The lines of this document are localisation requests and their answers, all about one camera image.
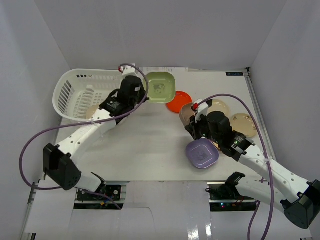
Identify white plastic dish basket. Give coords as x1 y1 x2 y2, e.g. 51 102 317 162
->
52 69 123 122

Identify cream plate with black patch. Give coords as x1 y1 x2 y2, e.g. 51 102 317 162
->
207 99 230 117

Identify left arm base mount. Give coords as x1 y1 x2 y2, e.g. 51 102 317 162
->
74 184 127 210

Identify white square panda plate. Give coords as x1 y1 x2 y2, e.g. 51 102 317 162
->
85 104 100 120

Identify red round plate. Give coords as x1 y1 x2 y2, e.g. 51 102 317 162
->
165 91 192 114

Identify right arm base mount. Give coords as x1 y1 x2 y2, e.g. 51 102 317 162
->
205 182 257 213

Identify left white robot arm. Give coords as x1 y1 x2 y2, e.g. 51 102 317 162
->
43 75 146 200

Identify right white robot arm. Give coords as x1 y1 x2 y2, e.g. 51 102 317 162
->
179 111 320 229

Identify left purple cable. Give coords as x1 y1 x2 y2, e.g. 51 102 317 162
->
19 63 150 211

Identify yellow square plate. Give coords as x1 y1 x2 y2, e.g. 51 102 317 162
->
211 141 220 151

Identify white paper sheet at back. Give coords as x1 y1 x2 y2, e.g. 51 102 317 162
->
140 67 189 73

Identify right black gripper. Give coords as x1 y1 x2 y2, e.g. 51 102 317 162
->
185 112 221 145

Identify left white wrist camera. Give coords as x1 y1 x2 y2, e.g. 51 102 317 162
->
118 65 138 79

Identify brown square panda plate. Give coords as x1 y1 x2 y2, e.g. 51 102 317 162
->
179 102 196 127

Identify cream round floral plate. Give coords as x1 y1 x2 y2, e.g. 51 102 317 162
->
230 113 257 138

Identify green square panda plate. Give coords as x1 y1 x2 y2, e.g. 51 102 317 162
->
146 72 176 104

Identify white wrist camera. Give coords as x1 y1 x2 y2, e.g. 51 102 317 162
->
191 98 209 123
118 65 138 79

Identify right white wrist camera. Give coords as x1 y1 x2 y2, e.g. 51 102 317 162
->
191 98 209 123

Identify purple square panda plate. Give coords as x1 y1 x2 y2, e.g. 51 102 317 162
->
185 138 220 169

